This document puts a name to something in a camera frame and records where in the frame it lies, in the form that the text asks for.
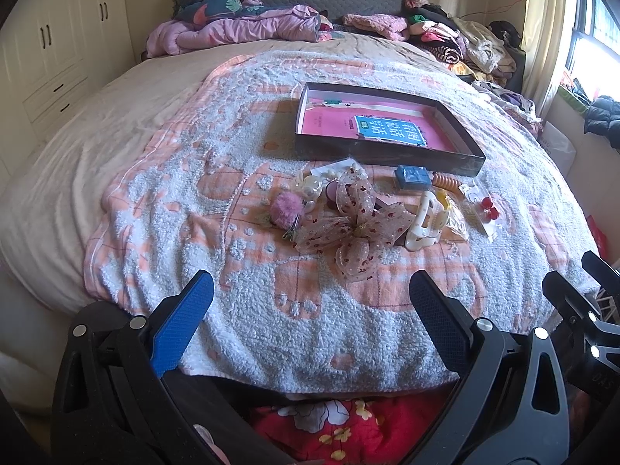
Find cream curtain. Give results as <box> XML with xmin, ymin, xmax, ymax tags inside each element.
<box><xmin>521</xmin><ymin>0</ymin><xmax>577</xmax><ymax>119</ymax></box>

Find red floral fabric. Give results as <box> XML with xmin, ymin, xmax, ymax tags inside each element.
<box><xmin>250</xmin><ymin>385</ymin><xmax>452</xmax><ymax>464</ymax></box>

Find earring card in plastic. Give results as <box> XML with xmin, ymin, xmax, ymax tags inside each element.
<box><xmin>310</xmin><ymin>158</ymin><xmax>368</xmax><ymax>185</ymax></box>

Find sheer pink bow hair clip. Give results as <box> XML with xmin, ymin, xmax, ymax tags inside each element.
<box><xmin>293</xmin><ymin>177</ymin><xmax>415</xmax><ymax>282</ymax></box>

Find cream pearl claw clip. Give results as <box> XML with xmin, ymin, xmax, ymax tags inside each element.
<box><xmin>293</xmin><ymin>173</ymin><xmax>324</xmax><ymax>203</ymax></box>

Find mauve oval hair clip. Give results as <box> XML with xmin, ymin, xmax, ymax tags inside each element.
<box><xmin>325</xmin><ymin>181</ymin><xmax>338</xmax><ymax>210</ymax></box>

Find red cherry hair clips pack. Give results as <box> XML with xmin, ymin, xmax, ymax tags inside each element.
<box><xmin>458</xmin><ymin>184</ymin><xmax>500</xmax><ymax>241</ymax></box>

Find black shallow box pink lining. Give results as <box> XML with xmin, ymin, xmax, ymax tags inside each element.
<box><xmin>294</xmin><ymin>83</ymin><xmax>486</xmax><ymax>177</ymax></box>

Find white orange textured blanket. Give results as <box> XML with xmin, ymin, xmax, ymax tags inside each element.
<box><xmin>83</xmin><ymin>52</ymin><xmax>597</xmax><ymax>395</ymax></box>

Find black puffer jacket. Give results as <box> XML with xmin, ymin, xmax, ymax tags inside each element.
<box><xmin>583</xmin><ymin>96</ymin><xmax>620</xmax><ymax>151</ymax></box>

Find pink knitted garment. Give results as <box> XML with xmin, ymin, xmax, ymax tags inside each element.
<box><xmin>343</xmin><ymin>14</ymin><xmax>410</xmax><ymax>41</ymax></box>

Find pink pompom hair clip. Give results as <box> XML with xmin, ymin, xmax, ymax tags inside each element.
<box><xmin>269</xmin><ymin>191</ymin><xmax>305</xmax><ymax>241</ymax></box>

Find bed with beige sheet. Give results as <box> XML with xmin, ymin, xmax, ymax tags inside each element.
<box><xmin>1</xmin><ymin>34</ymin><xmax>597</xmax><ymax>395</ymax></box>

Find orange spiral hair tie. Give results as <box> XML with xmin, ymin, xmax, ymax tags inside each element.
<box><xmin>432</xmin><ymin>172</ymin><xmax>460</xmax><ymax>195</ymax></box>

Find window with grille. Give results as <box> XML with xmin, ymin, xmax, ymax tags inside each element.
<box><xmin>567</xmin><ymin>0</ymin><xmax>619</xmax><ymax>102</ymax></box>

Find cream built-in wardrobe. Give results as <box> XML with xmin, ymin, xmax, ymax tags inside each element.
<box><xmin>1</xmin><ymin>0</ymin><xmax>134</xmax><ymax>179</ymax></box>

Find cream large claw clip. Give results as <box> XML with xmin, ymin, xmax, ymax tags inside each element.
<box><xmin>405</xmin><ymin>190</ymin><xmax>449</xmax><ymax>252</ymax></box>

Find dark floral pillow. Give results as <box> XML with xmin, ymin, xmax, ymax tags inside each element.
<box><xmin>173</xmin><ymin>0</ymin><xmax>267</xmax><ymax>26</ymax></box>

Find pink crumpled duvet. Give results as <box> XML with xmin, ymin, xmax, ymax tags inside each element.
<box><xmin>145</xmin><ymin>5</ymin><xmax>334</xmax><ymax>59</ymax></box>

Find pile of mixed clothes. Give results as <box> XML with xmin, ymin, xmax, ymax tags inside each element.
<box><xmin>401</xmin><ymin>0</ymin><xmax>525</xmax><ymax>93</ymax></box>

